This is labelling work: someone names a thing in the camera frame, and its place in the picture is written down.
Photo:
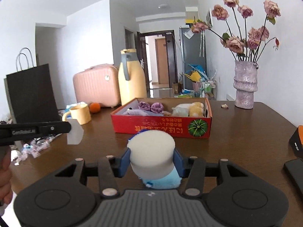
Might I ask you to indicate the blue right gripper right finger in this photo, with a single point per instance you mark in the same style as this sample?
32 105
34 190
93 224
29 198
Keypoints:
179 163

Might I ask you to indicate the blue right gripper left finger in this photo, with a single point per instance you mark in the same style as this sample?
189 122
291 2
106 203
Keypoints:
124 162

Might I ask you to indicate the light blue plush toy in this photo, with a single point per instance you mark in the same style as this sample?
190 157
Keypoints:
170 181

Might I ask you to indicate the white round sponge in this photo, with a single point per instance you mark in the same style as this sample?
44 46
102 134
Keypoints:
151 154

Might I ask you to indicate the purple satin scrunchie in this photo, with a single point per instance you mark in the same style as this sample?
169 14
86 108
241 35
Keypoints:
157 108

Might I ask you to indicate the person's left hand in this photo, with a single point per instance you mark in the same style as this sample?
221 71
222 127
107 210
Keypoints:
6 175

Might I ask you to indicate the crumpled plastic wrappers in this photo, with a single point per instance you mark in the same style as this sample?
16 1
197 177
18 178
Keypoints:
31 149

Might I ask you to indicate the red cardboard box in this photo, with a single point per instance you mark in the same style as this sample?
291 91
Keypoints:
182 127

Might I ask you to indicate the black paper bag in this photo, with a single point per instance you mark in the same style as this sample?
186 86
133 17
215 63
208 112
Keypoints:
30 94

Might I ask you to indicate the purple blue cloth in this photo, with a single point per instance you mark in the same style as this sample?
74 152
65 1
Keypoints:
149 113

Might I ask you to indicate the white yellow plush toy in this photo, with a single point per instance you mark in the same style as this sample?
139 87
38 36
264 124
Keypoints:
195 109

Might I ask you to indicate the orange fruit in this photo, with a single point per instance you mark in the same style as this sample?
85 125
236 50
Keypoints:
94 108

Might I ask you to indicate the yellow mug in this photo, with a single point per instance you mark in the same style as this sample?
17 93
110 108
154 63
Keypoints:
79 112

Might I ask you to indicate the fallen dried petal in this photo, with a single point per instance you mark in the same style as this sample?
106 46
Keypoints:
224 106

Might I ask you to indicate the cluttered toy rack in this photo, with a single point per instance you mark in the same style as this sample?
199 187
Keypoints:
196 83

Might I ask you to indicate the yellow thermos jug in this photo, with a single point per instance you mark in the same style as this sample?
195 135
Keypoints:
131 77

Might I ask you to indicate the pink small suitcase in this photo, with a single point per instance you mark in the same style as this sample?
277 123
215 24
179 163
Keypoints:
98 84

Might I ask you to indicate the brown wooden door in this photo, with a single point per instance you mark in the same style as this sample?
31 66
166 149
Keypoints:
162 63

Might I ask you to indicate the purple ceramic vase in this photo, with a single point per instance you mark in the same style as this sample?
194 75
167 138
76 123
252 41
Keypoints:
245 83

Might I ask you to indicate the grey refrigerator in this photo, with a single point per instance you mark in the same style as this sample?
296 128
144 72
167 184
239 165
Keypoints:
192 50

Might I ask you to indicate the black flat remote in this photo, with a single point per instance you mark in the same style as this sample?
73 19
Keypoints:
293 169

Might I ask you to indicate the orange black device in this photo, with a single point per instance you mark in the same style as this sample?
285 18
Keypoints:
296 142

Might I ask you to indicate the dried pink roses bouquet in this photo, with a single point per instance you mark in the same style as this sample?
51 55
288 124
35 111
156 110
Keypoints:
244 44

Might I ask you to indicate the yellow box on refrigerator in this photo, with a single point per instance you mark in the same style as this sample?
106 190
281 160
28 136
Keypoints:
190 21

